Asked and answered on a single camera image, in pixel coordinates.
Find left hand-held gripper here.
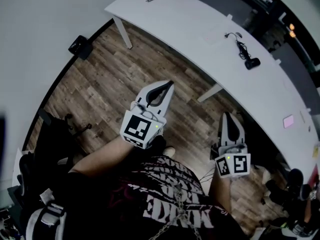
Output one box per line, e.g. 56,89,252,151
119,80,175,150

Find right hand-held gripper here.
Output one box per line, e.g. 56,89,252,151
211,112,251,179

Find person's left forearm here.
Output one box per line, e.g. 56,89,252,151
68,133,137,179

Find person's right forearm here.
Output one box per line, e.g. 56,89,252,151
208,175,232,214

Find black trousers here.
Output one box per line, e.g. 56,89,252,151
149,133,168,158

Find white table leg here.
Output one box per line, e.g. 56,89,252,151
113,17,133,50
196,83,222,103

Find white shoe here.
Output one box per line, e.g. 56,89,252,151
162,146,176,158

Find pink sticky note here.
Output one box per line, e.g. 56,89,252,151
282,115,295,129

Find black box device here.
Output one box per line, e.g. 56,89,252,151
68,35,94,61

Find black office chair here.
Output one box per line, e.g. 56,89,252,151
17,107,93,185

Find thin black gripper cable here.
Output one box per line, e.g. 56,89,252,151
197,167,216,184

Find metal chain necklace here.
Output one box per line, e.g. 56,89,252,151
147,183,203,240

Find grey shoulder strap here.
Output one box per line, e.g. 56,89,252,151
26,202,67,240

